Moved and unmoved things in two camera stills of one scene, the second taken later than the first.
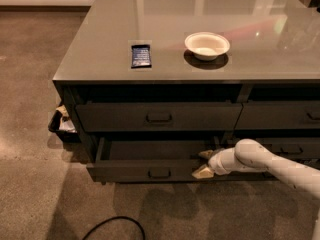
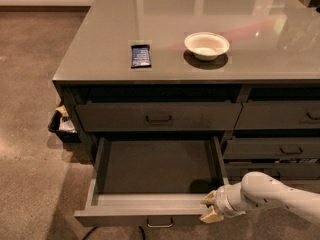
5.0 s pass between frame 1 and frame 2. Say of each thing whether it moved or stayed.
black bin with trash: stayed
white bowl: stayed
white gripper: moved
